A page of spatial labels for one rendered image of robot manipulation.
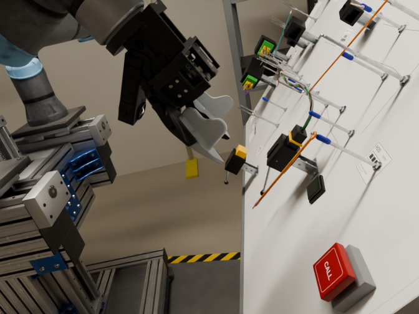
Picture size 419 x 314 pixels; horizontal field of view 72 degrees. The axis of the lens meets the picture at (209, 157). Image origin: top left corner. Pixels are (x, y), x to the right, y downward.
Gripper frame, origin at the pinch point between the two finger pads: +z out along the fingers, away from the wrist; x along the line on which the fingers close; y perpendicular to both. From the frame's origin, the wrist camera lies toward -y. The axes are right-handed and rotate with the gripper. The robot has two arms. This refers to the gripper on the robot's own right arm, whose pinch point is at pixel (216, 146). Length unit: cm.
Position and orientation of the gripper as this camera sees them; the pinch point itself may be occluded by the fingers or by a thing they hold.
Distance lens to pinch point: 43.9
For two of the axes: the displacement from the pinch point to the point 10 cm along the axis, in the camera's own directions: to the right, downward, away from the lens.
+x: 1.9, -6.0, 7.8
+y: 7.4, -4.4, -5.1
